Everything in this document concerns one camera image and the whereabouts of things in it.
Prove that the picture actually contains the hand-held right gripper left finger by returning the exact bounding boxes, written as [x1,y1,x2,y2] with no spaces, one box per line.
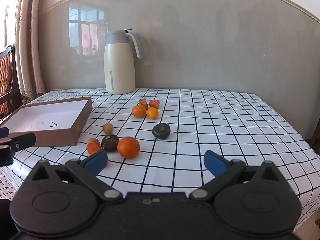
[24,150,123,203]

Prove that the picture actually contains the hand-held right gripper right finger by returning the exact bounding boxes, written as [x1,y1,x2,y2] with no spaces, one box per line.
[189,150,290,203]

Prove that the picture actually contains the large orange with stem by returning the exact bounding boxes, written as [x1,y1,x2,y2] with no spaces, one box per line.
[117,136,140,159]

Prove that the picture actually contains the brown cardboard box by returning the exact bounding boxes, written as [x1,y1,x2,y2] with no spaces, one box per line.
[0,96,93,147]

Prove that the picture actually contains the dark wrinkled fruit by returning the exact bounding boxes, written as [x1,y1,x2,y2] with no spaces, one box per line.
[152,123,171,139]
[101,134,119,153]

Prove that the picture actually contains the white black checkered tablecloth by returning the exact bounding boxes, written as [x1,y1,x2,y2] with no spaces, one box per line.
[0,88,313,240]

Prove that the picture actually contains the wooden sofa orange cushions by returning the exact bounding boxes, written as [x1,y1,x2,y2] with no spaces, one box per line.
[0,45,23,120]

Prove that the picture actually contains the medium orange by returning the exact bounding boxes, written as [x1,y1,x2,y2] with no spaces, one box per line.
[132,104,147,118]

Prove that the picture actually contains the small orange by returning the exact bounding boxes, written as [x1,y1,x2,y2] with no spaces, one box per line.
[146,107,159,120]

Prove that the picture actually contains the beige lace-trimmed curtain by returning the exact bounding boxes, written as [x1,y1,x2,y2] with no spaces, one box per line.
[14,0,47,105]

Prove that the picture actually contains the cream thermos jug grey lid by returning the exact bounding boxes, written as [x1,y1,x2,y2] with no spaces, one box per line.
[104,29,143,95]

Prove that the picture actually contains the window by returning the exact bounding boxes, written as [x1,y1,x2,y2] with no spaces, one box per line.
[0,0,18,50]

